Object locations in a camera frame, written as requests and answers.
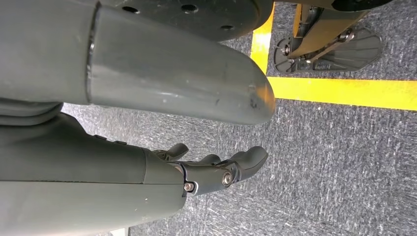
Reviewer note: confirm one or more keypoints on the black robot foot plate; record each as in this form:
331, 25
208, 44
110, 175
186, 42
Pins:
345, 57

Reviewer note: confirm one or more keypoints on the yellow floor tape line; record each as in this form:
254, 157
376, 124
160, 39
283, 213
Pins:
342, 92

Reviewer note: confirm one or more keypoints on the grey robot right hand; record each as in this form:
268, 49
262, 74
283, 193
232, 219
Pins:
81, 182

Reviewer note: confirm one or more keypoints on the robot lower leg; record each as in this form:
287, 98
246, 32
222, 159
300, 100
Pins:
325, 29

